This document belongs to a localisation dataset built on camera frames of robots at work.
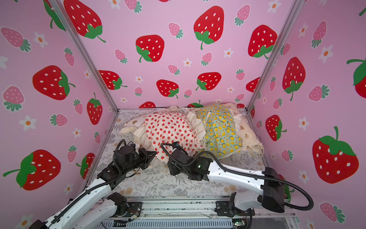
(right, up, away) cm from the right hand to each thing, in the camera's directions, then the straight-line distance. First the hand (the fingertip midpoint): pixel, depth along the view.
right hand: (168, 167), depth 72 cm
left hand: (-6, +7, +4) cm, 10 cm away
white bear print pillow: (-27, +24, +30) cm, 47 cm away
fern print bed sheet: (-9, -12, +12) cm, 19 cm away
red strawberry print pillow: (-6, +19, +12) cm, 23 cm away
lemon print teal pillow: (+30, +14, +10) cm, 35 cm away
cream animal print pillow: (+52, +12, +21) cm, 57 cm away
